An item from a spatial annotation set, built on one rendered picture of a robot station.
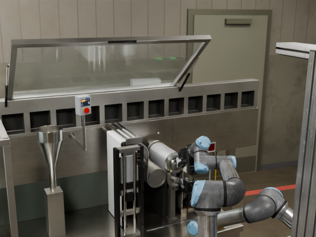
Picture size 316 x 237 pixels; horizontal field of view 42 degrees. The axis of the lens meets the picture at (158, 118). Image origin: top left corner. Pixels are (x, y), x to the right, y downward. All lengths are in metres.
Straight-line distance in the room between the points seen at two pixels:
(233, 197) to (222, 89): 1.31
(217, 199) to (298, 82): 4.24
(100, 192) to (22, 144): 0.61
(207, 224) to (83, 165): 1.09
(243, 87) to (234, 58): 2.21
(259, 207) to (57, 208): 1.10
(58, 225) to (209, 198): 1.01
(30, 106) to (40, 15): 2.29
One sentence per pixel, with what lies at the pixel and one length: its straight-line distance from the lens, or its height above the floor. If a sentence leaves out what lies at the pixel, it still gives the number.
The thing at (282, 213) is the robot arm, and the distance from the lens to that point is 2.22.
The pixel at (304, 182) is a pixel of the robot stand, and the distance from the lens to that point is 1.59.
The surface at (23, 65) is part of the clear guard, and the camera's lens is 2.21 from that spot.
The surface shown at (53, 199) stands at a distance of 2.39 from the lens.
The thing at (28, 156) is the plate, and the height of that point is 1.31.
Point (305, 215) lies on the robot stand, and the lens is 1.62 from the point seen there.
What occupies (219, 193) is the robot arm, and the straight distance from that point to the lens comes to 1.80.
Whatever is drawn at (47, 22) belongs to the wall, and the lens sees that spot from 4.66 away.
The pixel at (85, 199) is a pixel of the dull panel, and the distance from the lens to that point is 2.75.
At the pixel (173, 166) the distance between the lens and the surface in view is 2.50.
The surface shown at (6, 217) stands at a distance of 2.07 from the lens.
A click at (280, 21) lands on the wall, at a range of 5.64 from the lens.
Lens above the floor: 2.16
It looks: 15 degrees down
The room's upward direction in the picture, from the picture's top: straight up
